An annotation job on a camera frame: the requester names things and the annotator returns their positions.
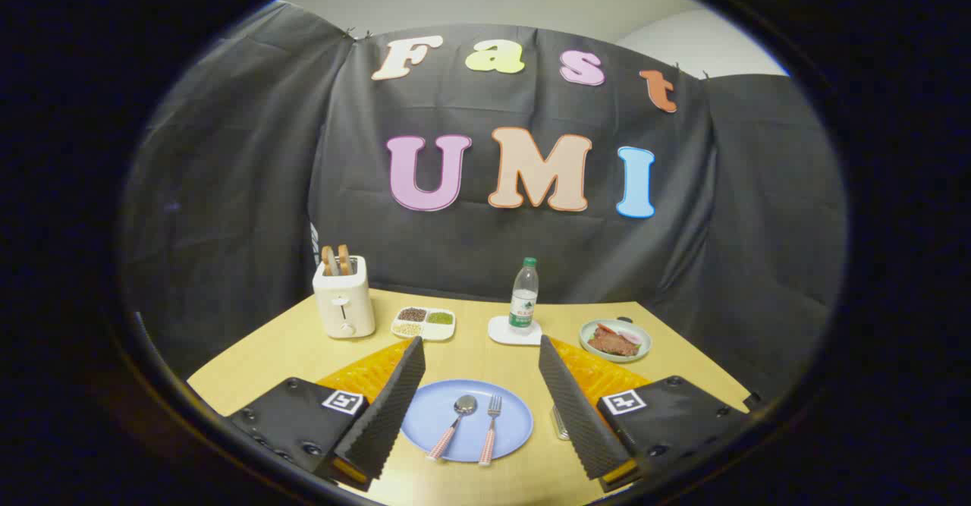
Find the cream white toaster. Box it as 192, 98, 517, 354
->
313, 256, 376, 339

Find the white square coaster tray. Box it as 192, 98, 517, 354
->
488, 315, 544, 346

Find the spoon with checked handle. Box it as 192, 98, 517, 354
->
426, 394, 479, 461

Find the light blue plate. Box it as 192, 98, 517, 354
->
400, 379, 534, 463

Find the brown grilled meat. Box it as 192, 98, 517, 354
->
588, 330, 639, 357

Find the clear water bottle green cap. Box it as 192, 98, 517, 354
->
508, 257, 539, 335

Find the white divided bean dish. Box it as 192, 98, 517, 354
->
391, 306, 457, 341

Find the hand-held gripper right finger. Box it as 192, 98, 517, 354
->
538, 335, 752, 493

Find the pale green food plate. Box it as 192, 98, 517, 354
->
580, 319, 652, 363

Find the fork with checked handle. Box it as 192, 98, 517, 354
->
479, 394, 503, 467

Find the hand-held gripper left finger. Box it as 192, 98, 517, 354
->
228, 337, 426, 492

